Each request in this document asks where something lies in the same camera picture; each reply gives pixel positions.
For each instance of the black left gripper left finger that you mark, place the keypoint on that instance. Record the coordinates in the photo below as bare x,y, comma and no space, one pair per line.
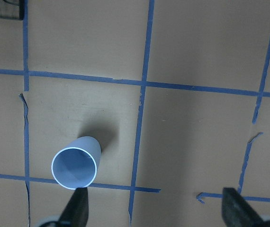
76,212

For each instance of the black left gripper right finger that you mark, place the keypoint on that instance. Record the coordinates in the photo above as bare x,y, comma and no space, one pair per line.
236,212

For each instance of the light blue plastic cup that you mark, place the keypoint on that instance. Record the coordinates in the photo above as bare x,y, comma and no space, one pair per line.
76,165

